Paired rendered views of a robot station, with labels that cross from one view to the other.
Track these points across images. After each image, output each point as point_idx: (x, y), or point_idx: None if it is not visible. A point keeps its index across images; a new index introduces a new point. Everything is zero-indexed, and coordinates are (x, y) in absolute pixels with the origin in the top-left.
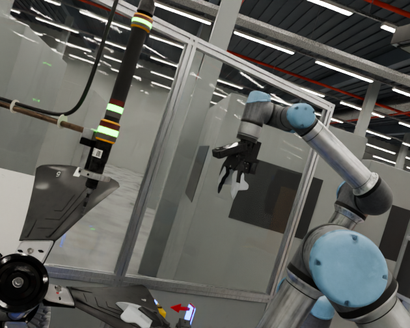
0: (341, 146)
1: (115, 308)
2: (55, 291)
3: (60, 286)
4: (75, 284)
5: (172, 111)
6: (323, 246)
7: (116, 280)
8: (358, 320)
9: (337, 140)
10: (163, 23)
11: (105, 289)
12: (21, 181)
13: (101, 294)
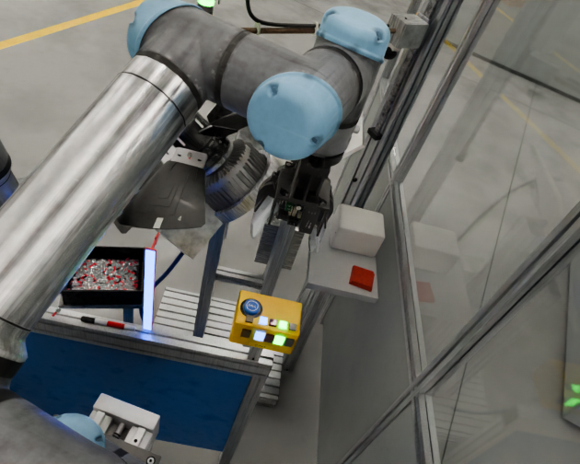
0: (56, 144)
1: (165, 187)
2: (191, 157)
3: (190, 154)
4: (403, 340)
5: None
6: None
7: (412, 384)
8: None
9: (73, 126)
10: None
11: (199, 193)
12: (352, 133)
13: (189, 186)
